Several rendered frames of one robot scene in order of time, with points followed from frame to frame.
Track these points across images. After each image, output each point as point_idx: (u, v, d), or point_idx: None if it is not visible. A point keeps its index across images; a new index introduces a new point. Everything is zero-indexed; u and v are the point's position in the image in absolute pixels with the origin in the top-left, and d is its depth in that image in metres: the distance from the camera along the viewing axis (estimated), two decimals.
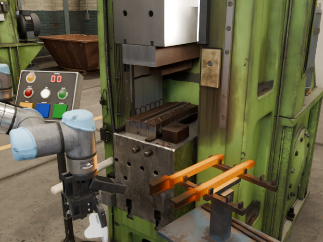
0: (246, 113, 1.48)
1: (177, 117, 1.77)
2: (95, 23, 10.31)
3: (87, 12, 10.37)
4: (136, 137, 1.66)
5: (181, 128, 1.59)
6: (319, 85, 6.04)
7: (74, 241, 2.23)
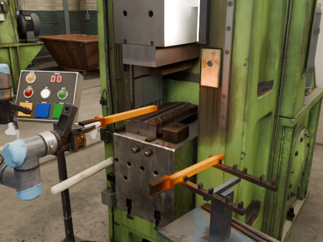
0: (246, 113, 1.48)
1: (177, 117, 1.77)
2: (95, 23, 10.31)
3: (87, 12, 10.37)
4: (136, 137, 1.66)
5: (181, 128, 1.59)
6: (319, 85, 6.04)
7: (74, 241, 2.23)
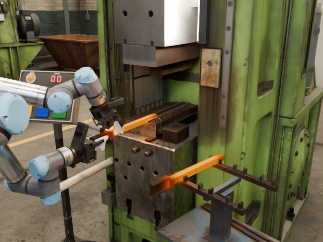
0: (246, 113, 1.48)
1: (177, 117, 1.77)
2: (95, 23, 10.31)
3: (87, 12, 10.37)
4: (136, 137, 1.66)
5: (181, 128, 1.59)
6: (319, 85, 6.04)
7: (74, 241, 2.23)
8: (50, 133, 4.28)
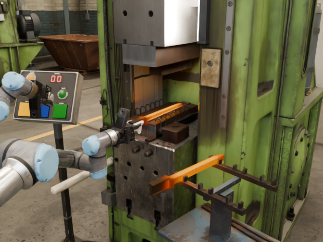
0: (246, 113, 1.48)
1: (177, 117, 1.77)
2: (95, 23, 10.31)
3: (87, 12, 10.37)
4: (136, 137, 1.66)
5: (181, 128, 1.59)
6: (319, 85, 6.04)
7: (74, 241, 2.23)
8: (50, 133, 4.28)
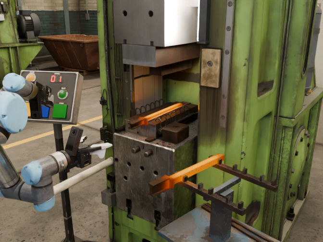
0: (246, 113, 1.48)
1: (177, 117, 1.77)
2: (95, 23, 10.31)
3: (87, 12, 10.37)
4: (136, 137, 1.66)
5: (181, 128, 1.59)
6: (319, 85, 6.04)
7: (74, 241, 2.23)
8: (50, 133, 4.28)
